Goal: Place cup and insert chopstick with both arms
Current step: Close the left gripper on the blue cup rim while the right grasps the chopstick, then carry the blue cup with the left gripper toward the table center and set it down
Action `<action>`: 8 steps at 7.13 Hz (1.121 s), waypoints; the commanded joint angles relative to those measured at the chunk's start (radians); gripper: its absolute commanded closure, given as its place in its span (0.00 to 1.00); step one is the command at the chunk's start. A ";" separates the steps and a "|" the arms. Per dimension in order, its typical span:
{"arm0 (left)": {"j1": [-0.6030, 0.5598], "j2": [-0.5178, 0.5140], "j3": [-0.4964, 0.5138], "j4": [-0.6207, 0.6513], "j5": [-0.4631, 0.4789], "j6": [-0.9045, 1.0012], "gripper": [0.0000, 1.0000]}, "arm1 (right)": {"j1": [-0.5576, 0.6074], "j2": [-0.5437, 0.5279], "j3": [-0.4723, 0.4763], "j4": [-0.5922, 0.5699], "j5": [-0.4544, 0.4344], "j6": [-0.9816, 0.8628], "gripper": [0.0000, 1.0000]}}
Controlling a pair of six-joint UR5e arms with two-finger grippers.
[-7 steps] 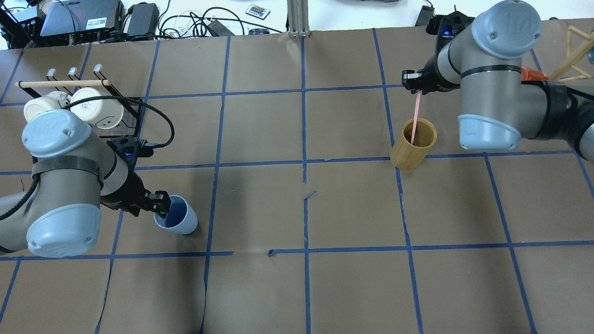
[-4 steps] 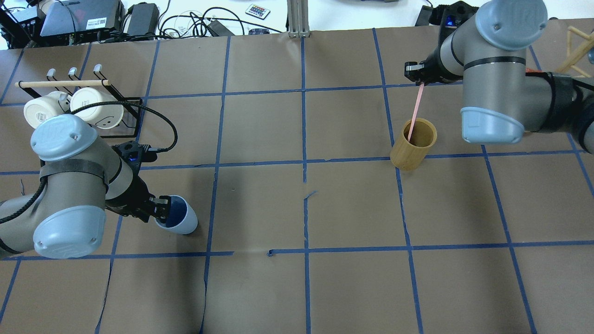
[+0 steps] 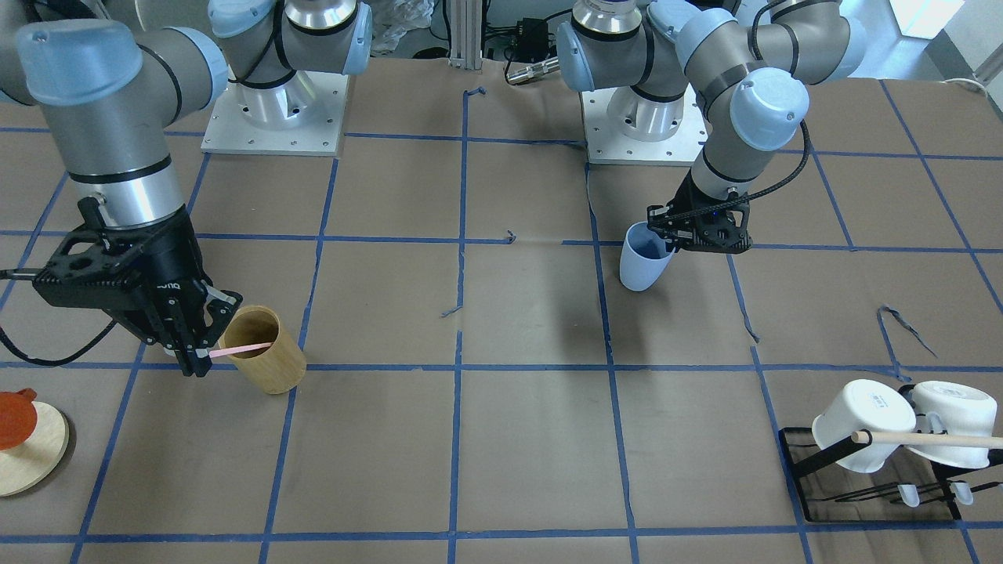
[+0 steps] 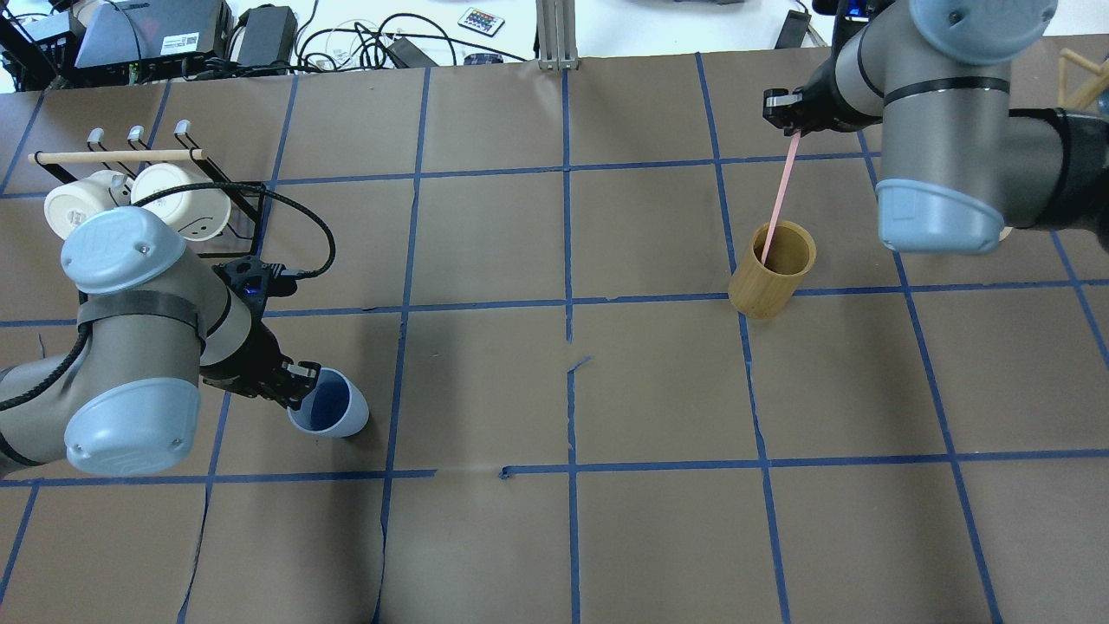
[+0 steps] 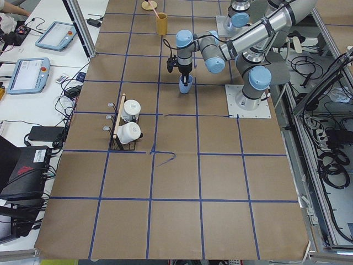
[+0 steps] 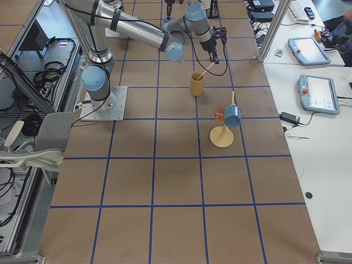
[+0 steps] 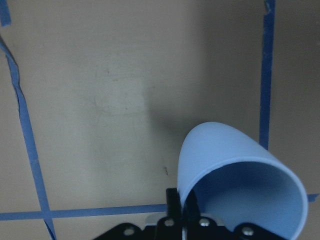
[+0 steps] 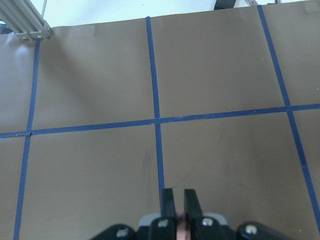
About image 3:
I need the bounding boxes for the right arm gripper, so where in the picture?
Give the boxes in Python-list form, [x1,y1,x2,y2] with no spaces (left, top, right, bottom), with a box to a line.
[32,197,244,376]

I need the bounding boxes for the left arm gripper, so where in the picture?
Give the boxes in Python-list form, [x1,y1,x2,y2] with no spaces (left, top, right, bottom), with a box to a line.
[647,174,752,254]

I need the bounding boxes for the pink chopstick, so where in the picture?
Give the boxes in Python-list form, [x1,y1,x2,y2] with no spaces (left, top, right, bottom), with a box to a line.
[208,342,273,358]

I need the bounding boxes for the light blue plastic cup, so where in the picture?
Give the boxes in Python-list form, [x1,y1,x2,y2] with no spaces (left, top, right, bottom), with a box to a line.
[619,222,676,292]

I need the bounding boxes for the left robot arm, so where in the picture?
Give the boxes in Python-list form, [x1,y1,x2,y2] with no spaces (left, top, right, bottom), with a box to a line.
[556,1,868,254]

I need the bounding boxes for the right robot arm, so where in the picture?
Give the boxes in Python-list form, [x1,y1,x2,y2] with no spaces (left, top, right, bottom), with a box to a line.
[2,1,372,376]

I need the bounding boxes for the white cup on rack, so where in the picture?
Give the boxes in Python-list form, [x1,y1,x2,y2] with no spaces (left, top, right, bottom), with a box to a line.
[812,379,916,449]
[907,381,998,470]

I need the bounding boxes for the bamboo cylinder holder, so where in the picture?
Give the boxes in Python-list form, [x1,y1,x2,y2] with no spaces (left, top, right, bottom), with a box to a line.
[219,305,306,394]

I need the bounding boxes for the orange mug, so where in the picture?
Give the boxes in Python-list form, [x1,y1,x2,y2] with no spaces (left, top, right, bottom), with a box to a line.
[1,388,38,452]

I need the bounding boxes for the wooden mug tree stand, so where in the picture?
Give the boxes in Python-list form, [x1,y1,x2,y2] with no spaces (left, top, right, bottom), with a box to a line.
[1,400,71,497]

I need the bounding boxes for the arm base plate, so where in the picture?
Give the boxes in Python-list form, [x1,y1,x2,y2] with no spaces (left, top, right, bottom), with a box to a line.
[201,71,349,157]
[581,78,707,168]

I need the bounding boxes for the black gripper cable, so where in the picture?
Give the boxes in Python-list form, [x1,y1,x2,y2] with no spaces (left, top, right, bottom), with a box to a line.
[649,0,812,228]

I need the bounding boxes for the aluminium frame post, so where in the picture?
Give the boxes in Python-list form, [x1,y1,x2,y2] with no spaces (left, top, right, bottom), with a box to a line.
[442,0,486,74]

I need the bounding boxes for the black wire cup rack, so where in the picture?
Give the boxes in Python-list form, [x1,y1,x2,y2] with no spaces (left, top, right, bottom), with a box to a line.
[778,383,1001,522]

